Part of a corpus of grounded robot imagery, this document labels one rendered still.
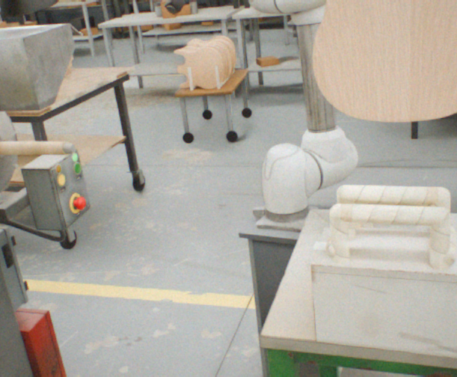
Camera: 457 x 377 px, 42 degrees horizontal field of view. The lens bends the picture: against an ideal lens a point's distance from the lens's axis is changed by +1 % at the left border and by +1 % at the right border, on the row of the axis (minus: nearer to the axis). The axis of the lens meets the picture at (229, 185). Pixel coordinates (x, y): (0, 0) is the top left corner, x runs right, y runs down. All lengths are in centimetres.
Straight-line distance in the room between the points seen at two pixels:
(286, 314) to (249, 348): 144
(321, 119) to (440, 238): 114
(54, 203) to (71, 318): 143
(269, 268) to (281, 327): 92
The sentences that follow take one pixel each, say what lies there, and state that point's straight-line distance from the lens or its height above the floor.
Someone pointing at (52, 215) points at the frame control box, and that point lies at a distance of 182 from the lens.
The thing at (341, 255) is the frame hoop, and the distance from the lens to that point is 109.
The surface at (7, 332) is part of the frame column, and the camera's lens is 195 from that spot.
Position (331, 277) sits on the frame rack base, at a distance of 111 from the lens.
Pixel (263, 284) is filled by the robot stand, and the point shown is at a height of 49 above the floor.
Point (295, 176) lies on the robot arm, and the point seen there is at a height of 89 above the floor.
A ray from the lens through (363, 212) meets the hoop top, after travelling 105.
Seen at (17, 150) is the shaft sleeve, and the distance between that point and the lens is 151.
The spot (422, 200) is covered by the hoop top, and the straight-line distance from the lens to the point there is 112.
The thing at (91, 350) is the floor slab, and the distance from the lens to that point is 289.
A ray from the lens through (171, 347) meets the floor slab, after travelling 279.
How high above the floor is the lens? 167
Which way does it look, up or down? 23 degrees down
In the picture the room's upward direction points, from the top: 7 degrees counter-clockwise
